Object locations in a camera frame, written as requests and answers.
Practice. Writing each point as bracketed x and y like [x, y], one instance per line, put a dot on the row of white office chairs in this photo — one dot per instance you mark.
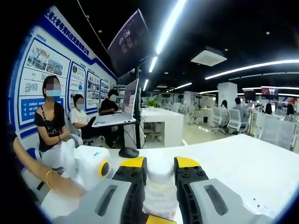
[275, 130]

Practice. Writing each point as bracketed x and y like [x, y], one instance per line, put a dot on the silver laptop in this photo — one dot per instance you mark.
[129, 98]

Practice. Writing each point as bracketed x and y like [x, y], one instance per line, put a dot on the white office counter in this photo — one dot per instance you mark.
[163, 126]

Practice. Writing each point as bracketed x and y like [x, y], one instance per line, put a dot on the blue framed wall display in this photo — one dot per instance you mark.
[49, 67]

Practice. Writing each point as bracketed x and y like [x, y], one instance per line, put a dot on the large dark hanging screen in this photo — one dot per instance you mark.
[128, 44]

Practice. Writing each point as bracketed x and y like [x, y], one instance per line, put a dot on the ceiling air vent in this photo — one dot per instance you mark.
[209, 56]

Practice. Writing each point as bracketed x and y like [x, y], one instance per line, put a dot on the white table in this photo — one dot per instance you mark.
[233, 163]

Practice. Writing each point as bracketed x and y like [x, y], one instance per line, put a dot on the white pillar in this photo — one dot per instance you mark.
[227, 93]

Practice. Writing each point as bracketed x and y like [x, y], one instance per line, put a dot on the small potted plant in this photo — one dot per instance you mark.
[153, 103]

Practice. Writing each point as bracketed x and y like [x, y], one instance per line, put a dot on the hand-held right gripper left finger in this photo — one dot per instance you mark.
[81, 212]

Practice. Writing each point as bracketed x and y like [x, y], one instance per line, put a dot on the short ceiling light strip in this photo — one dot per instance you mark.
[183, 86]
[145, 85]
[153, 64]

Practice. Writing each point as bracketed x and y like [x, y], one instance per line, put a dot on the black screen stand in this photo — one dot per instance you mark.
[138, 130]

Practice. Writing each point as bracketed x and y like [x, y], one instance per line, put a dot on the black waste bin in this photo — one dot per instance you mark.
[205, 119]

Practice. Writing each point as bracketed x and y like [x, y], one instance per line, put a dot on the distant hanging screen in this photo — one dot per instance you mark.
[269, 93]

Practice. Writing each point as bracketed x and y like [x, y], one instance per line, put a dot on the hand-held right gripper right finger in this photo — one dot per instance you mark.
[236, 210]

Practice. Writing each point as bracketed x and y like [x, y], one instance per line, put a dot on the clear water bottle red label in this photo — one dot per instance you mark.
[160, 172]

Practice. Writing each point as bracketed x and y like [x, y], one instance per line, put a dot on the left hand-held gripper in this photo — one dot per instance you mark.
[88, 163]

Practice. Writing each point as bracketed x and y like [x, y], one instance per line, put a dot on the black computer mouse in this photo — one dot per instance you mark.
[129, 152]

